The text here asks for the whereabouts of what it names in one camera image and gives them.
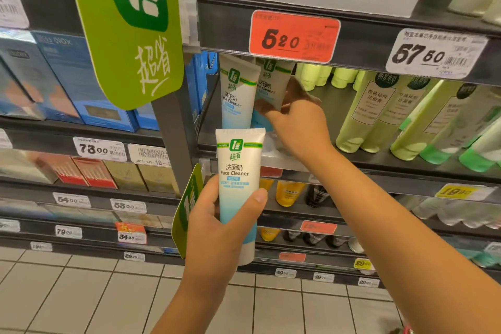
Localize group of blue boxes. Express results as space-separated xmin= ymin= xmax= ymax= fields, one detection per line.
xmin=0 ymin=28 xmax=160 ymax=133

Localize person's left hand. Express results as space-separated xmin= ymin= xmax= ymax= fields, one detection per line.
xmin=183 ymin=175 xmax=269 ymax=287

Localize dark grey shelving unit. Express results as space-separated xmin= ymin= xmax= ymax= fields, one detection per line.
xmin=0 ymin=0 xmax=501 ymax=285

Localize large orange price tag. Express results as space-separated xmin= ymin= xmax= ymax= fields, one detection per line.
xmin=248 ymin=10 xmax=341 ymax=64

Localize small green hanging sign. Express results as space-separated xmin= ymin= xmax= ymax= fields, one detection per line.
xmin=171 ymin=163 xmax=204 ymax=259

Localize orange and white price tag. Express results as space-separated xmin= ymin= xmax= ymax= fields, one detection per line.
xmin=115 ymin=222 xmax=148 ymax=245

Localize person's left forearm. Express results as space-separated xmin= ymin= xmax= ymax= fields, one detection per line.
xmin=151 ymin=269 xmax=237 ymax=334

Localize large white price tag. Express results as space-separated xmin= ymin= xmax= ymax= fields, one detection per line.
xmin=385 ymin=28 xmax=489 ymax=80

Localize gold boxes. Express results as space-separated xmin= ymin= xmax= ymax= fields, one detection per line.
xmin=103 ymin=159 xmax=181 ymax=196

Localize yellow price tag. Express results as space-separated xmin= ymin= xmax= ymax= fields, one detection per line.
xmin=435 ymin=183 xmax=497 ymax=202

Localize dark bottle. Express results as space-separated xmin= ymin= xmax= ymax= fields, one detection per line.
xmin=305 ymin=184 xmax=330 ymax=208

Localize row of pale tubes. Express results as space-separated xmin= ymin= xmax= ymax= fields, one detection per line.
xmin=395 ymin=195 xmax=501 ymax=230

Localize white barcode shelf tag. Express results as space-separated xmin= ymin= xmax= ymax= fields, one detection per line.
xmin=128 ymin=144 xmax=171 ymax=168

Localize person's right hand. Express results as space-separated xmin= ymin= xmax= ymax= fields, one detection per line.
xmin=254 ymin=77 xmax=334 ymax=165

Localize yellow orange bottle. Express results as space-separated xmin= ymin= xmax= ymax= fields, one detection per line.
xmin=275 ymin=181 xmax=307 ymax=207

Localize group of small yellow-green bottles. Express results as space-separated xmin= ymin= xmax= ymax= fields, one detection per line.
xmin=294 ymin=63 xmax=365 ymax=92

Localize red boxes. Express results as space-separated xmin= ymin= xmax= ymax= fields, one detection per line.
xmin=27 ymin=151 xmax=118 ymax=190

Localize large green hanging sign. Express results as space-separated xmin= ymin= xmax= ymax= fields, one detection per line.
xmin=63 ymin=0 xmax=185 ymax=111

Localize white blue cleanser tube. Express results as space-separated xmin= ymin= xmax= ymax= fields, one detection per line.
xmin=219 ymin=53 xmax=261 ymax=130
xmin=252 ymin=58 xmax=296 ymax=132
xmin=216 ymin=128 xmax=266 ymax=266

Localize pale green bottle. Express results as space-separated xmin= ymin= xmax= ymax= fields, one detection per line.
xmin=458 ymin=118 xmax=501 ymax=173
xmin=420 ymin=86 xmax=501 ymax=165
xmin=335 ymin=71 xmax=388 ymax=154
xmin=390 ymin=79 xmax=477 ymax=161
xmin=360 ymin=75 xmax=433 ymax=154

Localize person's right forearm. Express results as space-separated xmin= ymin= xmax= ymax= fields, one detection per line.
xmin=305 ymin=145 xmax=501 ymax=334

